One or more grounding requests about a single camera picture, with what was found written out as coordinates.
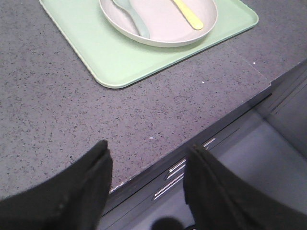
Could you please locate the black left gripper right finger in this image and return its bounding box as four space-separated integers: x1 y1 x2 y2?
184 145 307 230

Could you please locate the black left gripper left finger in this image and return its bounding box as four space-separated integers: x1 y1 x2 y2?
0 140 113 230

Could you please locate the yellow plastic fork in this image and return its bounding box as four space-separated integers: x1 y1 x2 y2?
173 0 204 30

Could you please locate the cream round plate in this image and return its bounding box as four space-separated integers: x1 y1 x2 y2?
99 0 218 47

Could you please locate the dark cabinet drawer front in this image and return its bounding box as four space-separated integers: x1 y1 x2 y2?
99 62 307 230

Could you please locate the light green rectangular tray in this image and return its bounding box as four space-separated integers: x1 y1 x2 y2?
40 0 259 89

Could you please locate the pale green plastic spoon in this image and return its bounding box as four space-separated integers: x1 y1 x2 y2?
113 0 150 39

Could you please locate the upper silver drawer handle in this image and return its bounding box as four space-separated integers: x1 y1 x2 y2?
167 138 216 179

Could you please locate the silver drawer handle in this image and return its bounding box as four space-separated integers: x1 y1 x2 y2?
152 173 184 200
167 138 216 179

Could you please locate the lower silver drawer handle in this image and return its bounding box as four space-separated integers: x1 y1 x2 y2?
152 173 184 200

